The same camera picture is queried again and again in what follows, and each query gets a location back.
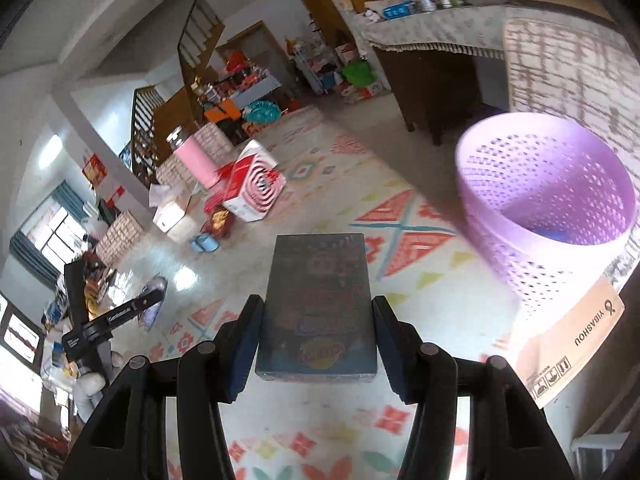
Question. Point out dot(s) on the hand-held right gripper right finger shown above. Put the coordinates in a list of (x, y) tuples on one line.
[(395, 360)]

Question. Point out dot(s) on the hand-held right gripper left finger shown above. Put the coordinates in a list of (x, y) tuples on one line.
[(245, 350)]

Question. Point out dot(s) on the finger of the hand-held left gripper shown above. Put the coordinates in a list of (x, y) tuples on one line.
[(152, 296), (76, 295)]

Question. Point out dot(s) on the knotted clear plastic bag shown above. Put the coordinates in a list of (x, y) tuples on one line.
[(151, 319)]

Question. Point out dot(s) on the dark red box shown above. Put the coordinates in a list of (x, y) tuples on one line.
[(315, 300)]

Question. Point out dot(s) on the purple perforated plastic basket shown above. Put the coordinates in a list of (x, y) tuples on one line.
[(500, 240)]

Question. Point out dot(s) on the person's left hand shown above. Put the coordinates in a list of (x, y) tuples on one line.
[(92, 390)]

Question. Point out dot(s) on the teal curtain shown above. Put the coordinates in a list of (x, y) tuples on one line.
[(32, 260), (75, 200)]

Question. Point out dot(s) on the window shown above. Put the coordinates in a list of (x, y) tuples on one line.
[(42, 245)]

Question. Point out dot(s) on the patterned fabric chair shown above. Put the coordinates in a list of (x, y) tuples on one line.
[(215, 137), (117, 237), (560, 70)]

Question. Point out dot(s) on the white tissue box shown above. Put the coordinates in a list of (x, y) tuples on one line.
[(171, 215)]

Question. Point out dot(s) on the dark red patterned bag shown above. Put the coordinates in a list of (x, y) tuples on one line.
[(219, 224)]

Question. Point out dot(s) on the red flat box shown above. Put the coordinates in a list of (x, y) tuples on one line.
[(220, 195)]

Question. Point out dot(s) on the pink thermos bottle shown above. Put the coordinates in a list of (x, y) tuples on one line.
[(197, 165)]

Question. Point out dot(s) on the white and red carton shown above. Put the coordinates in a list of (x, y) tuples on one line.
[(255, 185)]

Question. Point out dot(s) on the printed cardboard box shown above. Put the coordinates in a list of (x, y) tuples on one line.
[(565, 345)]

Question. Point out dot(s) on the wooden staircase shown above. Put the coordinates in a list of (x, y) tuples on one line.
[(165, 115)]

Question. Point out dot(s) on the orange plastic stool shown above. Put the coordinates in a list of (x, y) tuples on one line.
[(222, 112)]

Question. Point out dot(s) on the teal ribbed item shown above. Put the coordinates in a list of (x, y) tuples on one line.
[(262, 111)]

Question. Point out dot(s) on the white plastic stool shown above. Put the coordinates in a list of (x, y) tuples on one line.
[(600, 457)]

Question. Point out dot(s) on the cluttered side table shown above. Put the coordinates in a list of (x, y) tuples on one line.
[(240, 85)]

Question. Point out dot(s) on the sideboard with patterned cloth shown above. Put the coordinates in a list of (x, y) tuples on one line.
[(430, 85)]

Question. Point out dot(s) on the green plastic bag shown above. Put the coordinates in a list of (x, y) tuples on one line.
[(359, 72)]

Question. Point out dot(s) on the wooden door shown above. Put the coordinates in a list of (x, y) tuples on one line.
[(320, 5)]

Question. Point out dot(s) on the blue box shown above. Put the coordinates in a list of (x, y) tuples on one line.
[(399, 11)]

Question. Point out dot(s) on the red wall calendar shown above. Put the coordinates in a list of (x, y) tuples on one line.
[(95, 167)]

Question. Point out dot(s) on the wooden door frame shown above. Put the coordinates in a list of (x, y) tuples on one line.
[(260, 45)]

